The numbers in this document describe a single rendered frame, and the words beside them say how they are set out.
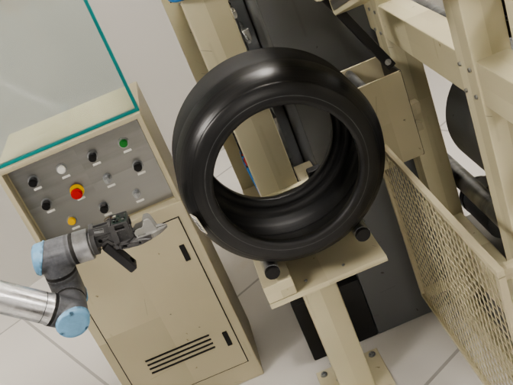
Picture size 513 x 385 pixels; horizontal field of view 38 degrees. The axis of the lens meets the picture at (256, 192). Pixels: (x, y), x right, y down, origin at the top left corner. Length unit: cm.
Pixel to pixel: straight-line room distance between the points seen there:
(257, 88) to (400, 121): 64
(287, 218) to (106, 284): 89
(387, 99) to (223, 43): 53
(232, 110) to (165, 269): 114
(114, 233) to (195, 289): 92
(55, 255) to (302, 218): 75
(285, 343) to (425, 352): 64
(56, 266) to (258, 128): 74
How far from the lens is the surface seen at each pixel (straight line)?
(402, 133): 238
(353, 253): 225
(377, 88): 230
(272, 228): 227
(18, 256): 476
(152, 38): 499
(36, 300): 203
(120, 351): 307
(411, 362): 302
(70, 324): 205
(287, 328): 340
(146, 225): 208
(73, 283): 215
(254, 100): 187
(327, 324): 273
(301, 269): 226
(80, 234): 210
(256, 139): 233
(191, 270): 289
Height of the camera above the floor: 205
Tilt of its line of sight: 27 degrees down
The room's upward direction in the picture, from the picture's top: 23 degrees counter-clockwise
